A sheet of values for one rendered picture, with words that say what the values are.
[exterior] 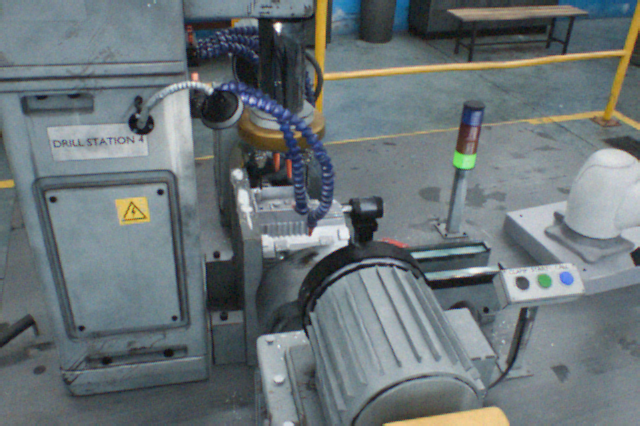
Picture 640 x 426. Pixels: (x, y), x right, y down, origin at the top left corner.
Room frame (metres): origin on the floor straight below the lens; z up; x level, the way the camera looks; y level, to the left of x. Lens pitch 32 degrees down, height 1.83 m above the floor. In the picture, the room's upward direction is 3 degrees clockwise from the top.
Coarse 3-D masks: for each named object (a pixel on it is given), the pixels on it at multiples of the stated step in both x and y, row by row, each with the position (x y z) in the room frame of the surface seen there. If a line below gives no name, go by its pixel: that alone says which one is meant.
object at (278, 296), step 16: (288, 256) 0.93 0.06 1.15; (304, 256) 0.92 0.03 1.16; (320, 256) 0.91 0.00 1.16; (272, 272) 0.91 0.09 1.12; (288, 272) 0.89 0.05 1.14; (304, 272) 0.87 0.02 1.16; (272, 288) 0.87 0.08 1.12; (288, 288) 0.85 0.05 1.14; (256, 304) 0.90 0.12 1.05; (272, 304) 0.84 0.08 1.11; (288, 304) 0.81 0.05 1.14; (272, 320) 0.80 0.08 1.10; (288, 320) 0.77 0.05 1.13
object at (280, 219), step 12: (252, 192) 1.17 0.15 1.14; (264, 192) 1.19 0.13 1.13; (276, 192) 1.19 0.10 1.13; (288, 192) 1.20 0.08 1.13; (264, 204) 1.17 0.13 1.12; (276, 204) 1.14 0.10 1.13; (288, 204) 1.15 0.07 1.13; (264, 216) 1.09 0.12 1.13; (276, 216) 1.10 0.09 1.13; (288, 216) 1.10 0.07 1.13; (300, 216) 1.11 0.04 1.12; (264, 228) 1.09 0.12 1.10; (276, 228) 1.10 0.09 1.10; (288, 228) 1.10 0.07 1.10; (300, 228) 1.11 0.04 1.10
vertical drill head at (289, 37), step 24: (264, 24) 1.12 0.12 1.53; (288, 24) 1.11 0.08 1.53; (264, 48) 1.12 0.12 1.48; (288, 48) 1.11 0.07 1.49; (264, 72) 1.12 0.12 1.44; (288, 72) 1.11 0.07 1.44; (288, 96) 1.11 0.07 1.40; (240, 120) 1.12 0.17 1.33; (264, 120) 1.09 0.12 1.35; (312, 120) 1.14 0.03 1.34; (264, 144) 1.06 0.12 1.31
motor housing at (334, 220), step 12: (312, 204) 1.20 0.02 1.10; (336, 204) 1.20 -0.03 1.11; (336, 216) 1.15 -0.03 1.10; (324, 228) 1.13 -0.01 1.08; (336, 228) 1.14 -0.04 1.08; (288, 240) 1.10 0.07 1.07; (300, 240) 1.10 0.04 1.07; (312, 240) 1.11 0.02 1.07; (336, 240) 1.12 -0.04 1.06; (264, 252) 1.07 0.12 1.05; (264, 264) 1.05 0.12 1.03
